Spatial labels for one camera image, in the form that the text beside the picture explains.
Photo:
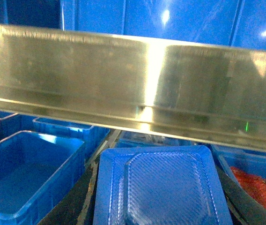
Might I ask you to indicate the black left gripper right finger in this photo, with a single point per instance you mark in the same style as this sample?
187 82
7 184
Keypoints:
247 208

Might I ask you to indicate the stainless steel shelf rack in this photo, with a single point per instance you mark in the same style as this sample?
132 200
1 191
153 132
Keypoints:
206 93

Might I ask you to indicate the red parts in bin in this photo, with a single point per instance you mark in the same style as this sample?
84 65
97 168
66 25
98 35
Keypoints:
255 186

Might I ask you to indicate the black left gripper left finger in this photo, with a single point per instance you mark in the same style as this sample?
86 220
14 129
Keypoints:
77 207

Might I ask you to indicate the blue block part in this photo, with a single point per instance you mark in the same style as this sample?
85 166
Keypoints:
159 186

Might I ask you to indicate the blue bin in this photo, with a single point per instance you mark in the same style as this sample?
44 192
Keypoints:
247 161
36 172

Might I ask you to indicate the blue bin front right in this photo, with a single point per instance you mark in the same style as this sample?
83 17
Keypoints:
247 161

